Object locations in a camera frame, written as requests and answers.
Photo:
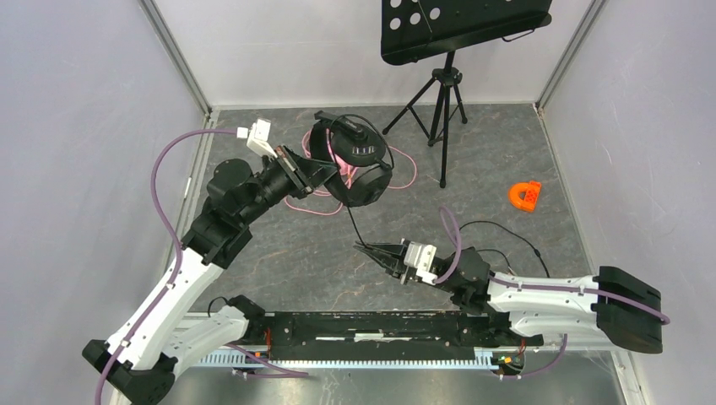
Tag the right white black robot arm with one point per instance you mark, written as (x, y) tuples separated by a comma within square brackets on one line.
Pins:
[(611, 305)]

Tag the black music stand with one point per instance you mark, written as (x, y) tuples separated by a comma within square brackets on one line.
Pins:
[(416, 30)]

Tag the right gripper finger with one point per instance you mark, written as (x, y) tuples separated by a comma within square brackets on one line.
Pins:
[(382, 251), (391, 260)]

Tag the black headphones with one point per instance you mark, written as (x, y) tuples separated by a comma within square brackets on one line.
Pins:
[(356, 141)]

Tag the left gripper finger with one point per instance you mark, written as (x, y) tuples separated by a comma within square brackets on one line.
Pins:
[(303, 164), (323, 177)]

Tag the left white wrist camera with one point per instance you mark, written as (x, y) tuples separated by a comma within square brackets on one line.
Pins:
[(257, 138)]

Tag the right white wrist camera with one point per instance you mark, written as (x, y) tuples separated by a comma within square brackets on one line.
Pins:
[(419, 255)]

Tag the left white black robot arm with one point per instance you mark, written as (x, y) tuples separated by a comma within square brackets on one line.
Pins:
[(145, 356)]

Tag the orange plastic block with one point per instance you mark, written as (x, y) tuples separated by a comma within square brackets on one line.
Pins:
[(524, 195)]

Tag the pink headphones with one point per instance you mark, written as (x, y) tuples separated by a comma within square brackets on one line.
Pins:
[(347, 171)]

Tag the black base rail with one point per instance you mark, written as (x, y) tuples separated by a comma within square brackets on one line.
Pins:
[(380, 335)]

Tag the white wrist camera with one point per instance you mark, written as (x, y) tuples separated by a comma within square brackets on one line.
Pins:
[(257, 138), (419, 255)]

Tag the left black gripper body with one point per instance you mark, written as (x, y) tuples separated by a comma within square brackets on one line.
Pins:
[(283, 176)]

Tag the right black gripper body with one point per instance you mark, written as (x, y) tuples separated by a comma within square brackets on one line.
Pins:
[(441, 283)]

